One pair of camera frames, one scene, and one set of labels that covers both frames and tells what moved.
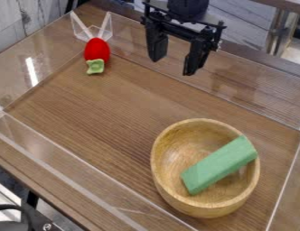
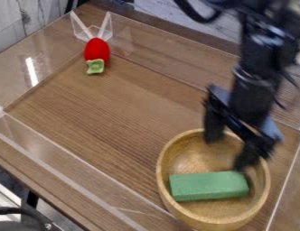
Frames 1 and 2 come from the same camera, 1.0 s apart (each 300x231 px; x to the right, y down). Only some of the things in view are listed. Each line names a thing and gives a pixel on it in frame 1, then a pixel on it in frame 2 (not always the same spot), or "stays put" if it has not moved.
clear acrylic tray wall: (86, 188) stays put
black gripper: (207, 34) to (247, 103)
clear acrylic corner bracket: (88, 32) stays put
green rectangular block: (220, 163) to (208, 185)
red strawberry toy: (97, 50) stays put
